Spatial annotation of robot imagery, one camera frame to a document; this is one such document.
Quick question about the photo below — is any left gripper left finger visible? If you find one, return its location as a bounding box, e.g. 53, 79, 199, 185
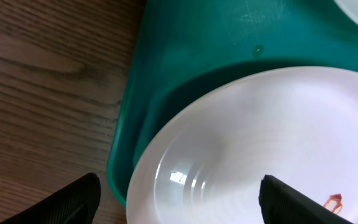
1, 173, 101, 224

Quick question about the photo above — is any teal plastic tray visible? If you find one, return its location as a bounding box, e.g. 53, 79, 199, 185
107, 0, 358, 204

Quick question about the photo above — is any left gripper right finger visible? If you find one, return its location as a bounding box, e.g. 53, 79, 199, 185
259, 175, 352, 224

